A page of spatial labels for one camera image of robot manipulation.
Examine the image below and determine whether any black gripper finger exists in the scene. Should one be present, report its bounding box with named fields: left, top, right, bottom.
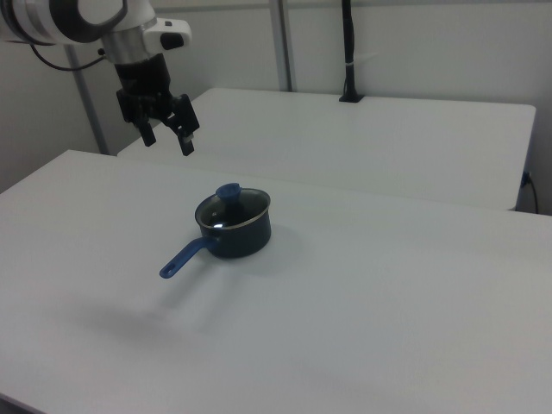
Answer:
left=135, top=116, right=158, bottom=148
left=166, top=93, right=202, bottom=158

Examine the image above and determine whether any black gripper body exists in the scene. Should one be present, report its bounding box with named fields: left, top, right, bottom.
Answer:
left=114, top=53, right=191, bottom=123

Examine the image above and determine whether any glass lid with blue knob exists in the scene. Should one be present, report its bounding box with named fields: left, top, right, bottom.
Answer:
left=196, top=182, right=272, bottom=230

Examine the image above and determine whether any white side table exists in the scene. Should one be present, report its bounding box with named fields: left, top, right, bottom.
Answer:
left=116, top=87, right=537, bottom=212

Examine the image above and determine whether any grey metal frame post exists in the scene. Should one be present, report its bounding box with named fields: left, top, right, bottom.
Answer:
left=269, top=0, right=298, bottom=92
left=64, top=45, right=110, bottom=155

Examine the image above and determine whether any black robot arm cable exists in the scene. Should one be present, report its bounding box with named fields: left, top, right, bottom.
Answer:
left=29, top=42, right=108, bottom=72

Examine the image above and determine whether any dark saucepan with blue handle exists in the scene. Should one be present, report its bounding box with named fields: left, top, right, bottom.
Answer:
left=159, top=191, right=273, bottom=280

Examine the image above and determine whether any black camera pole with clamp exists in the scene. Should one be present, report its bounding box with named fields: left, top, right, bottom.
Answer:
left=338, top=0, right=366, bottom=104

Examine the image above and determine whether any black power cable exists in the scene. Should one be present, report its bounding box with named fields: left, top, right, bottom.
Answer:
left=528, top=176, right=541, bottom=213

